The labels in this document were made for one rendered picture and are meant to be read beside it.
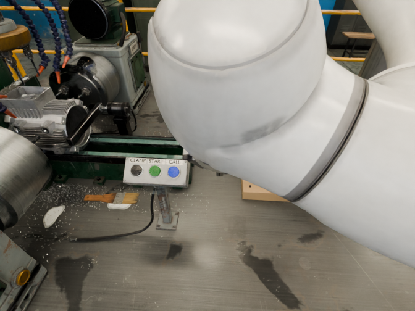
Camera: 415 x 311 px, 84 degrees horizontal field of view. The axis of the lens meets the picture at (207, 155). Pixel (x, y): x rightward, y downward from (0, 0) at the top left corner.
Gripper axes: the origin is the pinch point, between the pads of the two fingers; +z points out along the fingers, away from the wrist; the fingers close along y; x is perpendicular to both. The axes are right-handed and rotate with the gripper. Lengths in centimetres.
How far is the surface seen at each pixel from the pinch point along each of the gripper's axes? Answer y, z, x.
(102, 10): 56, 35, -76
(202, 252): 4.2, 26.9, 22.4
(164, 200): 16.4, 21.7, 7.3
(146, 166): 19.7, 10.3, -1.2
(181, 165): 10.2, 10.4, -1.8
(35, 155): 51, 11, -3
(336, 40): -229, 363, -339
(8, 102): 70, 17, -21
